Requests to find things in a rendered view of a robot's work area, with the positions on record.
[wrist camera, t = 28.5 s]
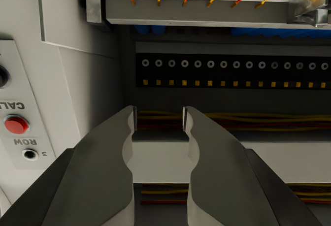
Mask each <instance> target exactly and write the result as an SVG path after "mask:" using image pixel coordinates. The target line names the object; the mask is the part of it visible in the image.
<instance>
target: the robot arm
mask: <svg viewBox="0 0 331 226"><path fill-rule="evenodd" d="M134 131H137V126H136V106H132V105H129V106H127V107H125V108H124V109H122V110H121V111H119V112H118V113H116V114H115V115H113V116H112V117H110V118H109V119H107V120H106V121H104V122H102V123H101V124H100V125H98V126H97V127H95V128H94V129H92V130H91V131H90V132H89V133H87V134H86V135H85V136H84V137H83V138H82V139H81V140H80V141H79V142H78V143H77V144H76V145H75V146H74V148H66V149H65V150H64V151H63V152H62V154H61V155H60V156H59V157H58V158H57V159H56V160H55V161H54V162H53V163H52V164H51V165H50V166H49V167H48V168H47V169H46V170H45V171H44V172H43V173H42V174H41V175H40V176H39V177H38V178H37V179H36V180H35V182H34V183H33V184H32V185H31V186H30V187H29V188H28V189H27V190H26V191H25V192H24V193H23V194H22V195H21V196H20V197H19V198H18V199H17V200H16V201H15V202H14V203H13V204H12V206H11V207H10V208H9V209H8V210H7V211H6V212H5V214H4V215H3V216H2V217H1V218H0V226H134V192H133V178H132V172H131V171H130V170H129V168H128V167H127V164H128V162H129V160H130V159H131V158H132V134H133V133H134ZM183 131H185V132H186V134H187V135H188V137H189V147H188V157H189V159H190V160H191V161H192V163H193V165H194V167H195V168H194V169H193V170H192V172H191V177H190V184H189V191H188V198H187V210H188V225H189V226H323V225H322V224H321V223H320V222H319V220H318V219H317V218H316V216H315V215H314V214H313V213H312V212H311V210H310V209H309V208H308V207H307V206H306V205H305V204H304V203H303V201H302V200H301V199H300V198H299V197H298V196H297V195H296V194H295V193H294V192H293V191H292V190H291V189H290V188H289V187H288V186H287V185H286V184H285V183H284V182H283V180H282V179H281V178H280V177H279V176H278V175H277V174H276V173H275V172H274V171H273V170H272V169H271V168H270V167H269V166H268V165H267V164H266V163H265V162H264V161H263V160H262V159H261V158H260V157H259V156H258V154H257V153H256V152H255V151H254V150H253V149H246V148H245V147H244V146H243V145H242V144H241V143H240V142H239V141H238V140H237V139H236V138H235V137H234V136H233V135H232V134H231V133H229V132H228V131H227V130H226V129H225V128H223V127H222V126H221V125H219V124H218V123H216V122H215V121H213V120H212V119H210V118H209V117H207V116H206V115H204V114H203V113H201V112H200V111H198V110H197V109H195V108H194V107H191V106H186V107H183Z"/></svg>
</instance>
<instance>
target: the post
mask: <svg viewBox="0 0 331 226"><path fill-rule="evenodd" d="M0 39H13V40H14V41H15V44H16V47H17V49H18V52H19V55H20V58H21V61H22V64H23V66H24V69H25V72H26V75H27V78H28V81H29V84H30V86H31V89H32V92H33V95H34V98H35V101H36V103H37V106H38V109H39V112H40V115H41V118H42V120H43V123H44V126H45V129H46V132H47V135H48V137H49V140H50V143H51V146H52V149H53V152H54V154H55V157H56V159H57V158H58V157H59V156H60V155H61V154H62V152H63V151H64V150H65V149H66V148H74V146H75V145H76V144H77V143H78V142H79V141H80V140H81V139H82V138H83V137H84V136H85V135H86V134H87V133H89V132H90V131H91V130H92V129H94V128H95V127H97V126H98V125H100V124H101V123H102V122H104V121H106V120H107V119H109V118H110V117H112V116H113V115H115V114H116V113H118V112H119V111H121V110H122V109H124V98H123V87H122V76H121V66H120V55H119V44H118V33H117V24H116V59H113V58H109V57H104V56H100V55H96V54H91V53H87V52H83V51H78V50H74V49H69V48H65V47H61V46H57V45H52V44H48V43H44V42H41V34H40V22H39V10H38V0H0ZM45 170H46V169H16V168H15V166H14V164H13V162H12V160H11V158H10V156H9V154H8V152H7V150H6V148H5V146H4V145H3V143H2V141H1V139H0V187H1V188H2V190H3V192H4V193H5V195H6V196H7V198H8V200H9V201H10V203H11V205H12V204H13V203H14V202H15V201H16V200H17V199H18V198H19V197H20V196H21V195H22V194H23V193H24V192H25V191H26V190H27V189H28V188H29V187H30V186H31V185H32V184H33V183H34V182H35V180H36V179H37V178H38V177H39V176H40V175H41V174H42V173H43V172H44V171H45Z"/></svg>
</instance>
